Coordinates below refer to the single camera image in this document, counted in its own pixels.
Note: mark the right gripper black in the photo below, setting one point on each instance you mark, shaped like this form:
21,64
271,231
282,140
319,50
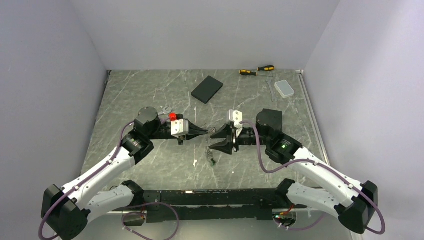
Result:
226,145

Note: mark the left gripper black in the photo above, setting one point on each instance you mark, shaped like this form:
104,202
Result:
194,131

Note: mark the key bunch with rings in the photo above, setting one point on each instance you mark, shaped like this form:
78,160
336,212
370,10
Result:
208,152

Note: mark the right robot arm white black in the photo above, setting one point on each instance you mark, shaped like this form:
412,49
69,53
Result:
280,148

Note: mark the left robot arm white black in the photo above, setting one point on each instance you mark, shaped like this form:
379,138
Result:
68,209

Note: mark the large silver wrench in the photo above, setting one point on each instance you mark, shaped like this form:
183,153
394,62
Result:
165,110

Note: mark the black flat box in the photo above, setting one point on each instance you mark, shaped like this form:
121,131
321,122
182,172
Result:
206,90

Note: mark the yellow black screwdriver front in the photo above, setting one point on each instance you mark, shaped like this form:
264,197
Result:
244,72

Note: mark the clear plastic box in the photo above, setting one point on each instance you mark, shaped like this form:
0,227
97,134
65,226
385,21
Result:
284,89

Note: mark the orange black screwdriver rear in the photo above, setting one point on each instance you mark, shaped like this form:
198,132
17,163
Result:
266,68

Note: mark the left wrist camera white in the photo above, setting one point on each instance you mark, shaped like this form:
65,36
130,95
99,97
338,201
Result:
179,127

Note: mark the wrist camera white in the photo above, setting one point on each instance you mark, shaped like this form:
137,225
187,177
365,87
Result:
235,117
179,127

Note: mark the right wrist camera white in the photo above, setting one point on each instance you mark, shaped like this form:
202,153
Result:
235,117

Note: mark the black network switch box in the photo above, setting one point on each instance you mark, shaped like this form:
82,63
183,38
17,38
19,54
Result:
274,118

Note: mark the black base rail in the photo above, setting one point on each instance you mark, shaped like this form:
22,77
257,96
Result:
261,204

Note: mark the aluminium frame rail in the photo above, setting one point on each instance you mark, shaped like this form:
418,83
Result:
312,167

